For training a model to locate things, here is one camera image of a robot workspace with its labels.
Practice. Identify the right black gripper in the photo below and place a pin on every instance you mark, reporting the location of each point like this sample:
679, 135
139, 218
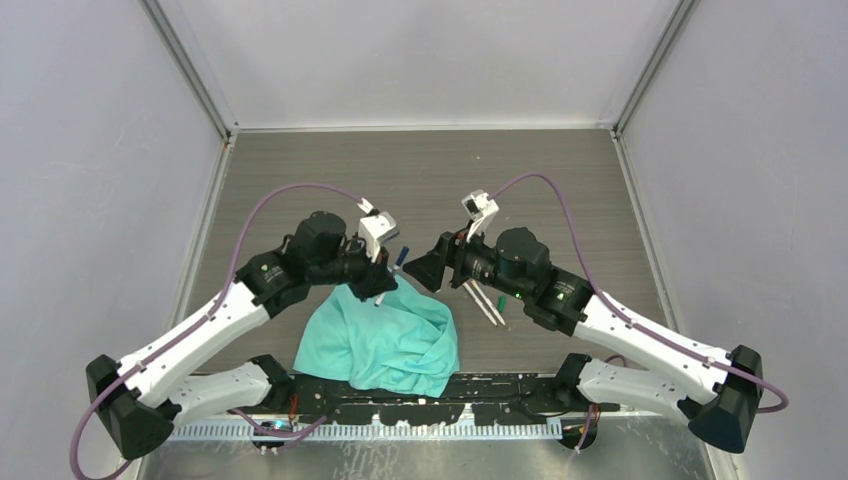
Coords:
429, 268

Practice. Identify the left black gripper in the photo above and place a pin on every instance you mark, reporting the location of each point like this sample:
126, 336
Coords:
375, 277

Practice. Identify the black-tipped white pen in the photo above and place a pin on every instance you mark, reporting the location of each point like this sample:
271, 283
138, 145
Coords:
386, 283

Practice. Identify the orange-tipped white pen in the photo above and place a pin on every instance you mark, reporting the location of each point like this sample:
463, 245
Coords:
479, 303

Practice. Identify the blue pen cap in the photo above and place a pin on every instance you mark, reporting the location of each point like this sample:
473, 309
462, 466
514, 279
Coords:
402, 256

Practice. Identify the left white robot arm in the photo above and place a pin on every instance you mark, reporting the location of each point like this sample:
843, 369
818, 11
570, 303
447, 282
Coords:
142, 398

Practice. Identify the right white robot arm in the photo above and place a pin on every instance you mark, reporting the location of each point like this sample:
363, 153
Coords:
714, 392

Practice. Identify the yellow-tipped white pen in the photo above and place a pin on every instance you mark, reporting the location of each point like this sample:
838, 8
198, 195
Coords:
490, 305

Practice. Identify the teal cloth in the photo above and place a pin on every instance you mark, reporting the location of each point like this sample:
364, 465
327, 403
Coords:
406, 345

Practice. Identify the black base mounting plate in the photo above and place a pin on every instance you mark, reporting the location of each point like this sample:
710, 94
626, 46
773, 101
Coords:
492, 398

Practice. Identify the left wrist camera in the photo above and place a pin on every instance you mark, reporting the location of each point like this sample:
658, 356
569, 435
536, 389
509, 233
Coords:
377, 228

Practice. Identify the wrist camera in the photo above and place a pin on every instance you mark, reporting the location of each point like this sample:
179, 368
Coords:
481, 209
377, 228

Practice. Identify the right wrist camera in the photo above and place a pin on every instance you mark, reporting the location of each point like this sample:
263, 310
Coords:
481, 209

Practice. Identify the slotted aluminium rail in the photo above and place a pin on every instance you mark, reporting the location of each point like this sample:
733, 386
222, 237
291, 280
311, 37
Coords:
465, 430

